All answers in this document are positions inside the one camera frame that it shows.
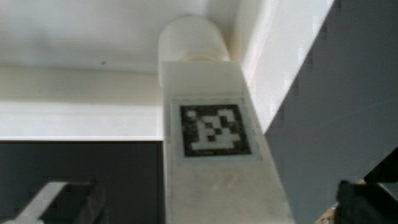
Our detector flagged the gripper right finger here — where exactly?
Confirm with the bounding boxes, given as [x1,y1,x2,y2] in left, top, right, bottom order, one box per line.
[335,163,398,224]

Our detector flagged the white square table top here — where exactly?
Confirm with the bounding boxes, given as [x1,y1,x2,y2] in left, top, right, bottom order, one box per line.
[0,0,337,141]

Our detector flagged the white table leg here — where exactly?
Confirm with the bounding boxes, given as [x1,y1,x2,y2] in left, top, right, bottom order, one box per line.
[158,16,295,224]

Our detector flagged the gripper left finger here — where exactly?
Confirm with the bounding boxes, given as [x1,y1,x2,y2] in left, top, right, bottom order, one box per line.
[8,181,106,224]

